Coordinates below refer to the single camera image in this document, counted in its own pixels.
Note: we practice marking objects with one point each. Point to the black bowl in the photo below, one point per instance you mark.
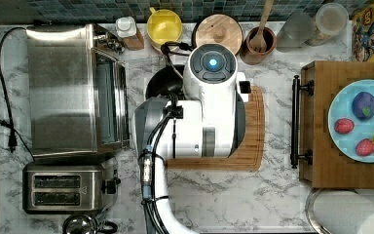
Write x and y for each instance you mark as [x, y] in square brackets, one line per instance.
[164, 82]

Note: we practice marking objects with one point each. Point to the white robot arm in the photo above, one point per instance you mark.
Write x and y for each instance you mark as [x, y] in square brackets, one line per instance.
[204, 119]

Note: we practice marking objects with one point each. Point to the wooden cutting board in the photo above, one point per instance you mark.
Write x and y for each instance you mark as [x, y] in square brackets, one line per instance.
[249, 154]

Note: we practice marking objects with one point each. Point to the black canister with wooden lid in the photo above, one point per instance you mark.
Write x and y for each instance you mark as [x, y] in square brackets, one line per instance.
[218, 29]

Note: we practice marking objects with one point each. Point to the yellow mug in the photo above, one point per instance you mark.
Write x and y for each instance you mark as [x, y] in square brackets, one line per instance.
[163, 26]

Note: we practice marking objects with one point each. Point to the small white-capped bottle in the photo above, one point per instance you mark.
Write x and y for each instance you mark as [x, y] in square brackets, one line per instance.
[129, 33]

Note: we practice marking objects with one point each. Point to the stainless steel toaster oven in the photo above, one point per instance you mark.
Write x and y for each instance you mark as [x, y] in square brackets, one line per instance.
[77, 91]

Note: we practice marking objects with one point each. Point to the wooden drawer box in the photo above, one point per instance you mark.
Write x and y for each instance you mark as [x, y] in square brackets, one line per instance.
[313, 152]

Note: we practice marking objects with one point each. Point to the frosted glass jar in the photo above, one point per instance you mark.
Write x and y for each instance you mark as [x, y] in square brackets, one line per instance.
[298, 28]

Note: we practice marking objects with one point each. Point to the metal paper towel holder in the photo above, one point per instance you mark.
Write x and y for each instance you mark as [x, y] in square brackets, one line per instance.
[310, 214]

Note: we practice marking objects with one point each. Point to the stainless steel kettle lid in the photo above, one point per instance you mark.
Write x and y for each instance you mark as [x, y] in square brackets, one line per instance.
[87, 224]

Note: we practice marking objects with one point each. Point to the red toy strawberry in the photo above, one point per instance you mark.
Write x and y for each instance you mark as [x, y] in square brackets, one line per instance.
[365, 147]
[344, 126]

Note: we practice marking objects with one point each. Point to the stainless steel two-slot toaster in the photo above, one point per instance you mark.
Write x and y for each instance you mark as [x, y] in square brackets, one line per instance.
[80, 188]

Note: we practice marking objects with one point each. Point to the purple toy fruit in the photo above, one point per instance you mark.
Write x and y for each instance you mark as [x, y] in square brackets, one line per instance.
[363, 106]

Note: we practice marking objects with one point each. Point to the white paper towel roll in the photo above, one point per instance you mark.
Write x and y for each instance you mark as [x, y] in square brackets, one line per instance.
[344, 212]

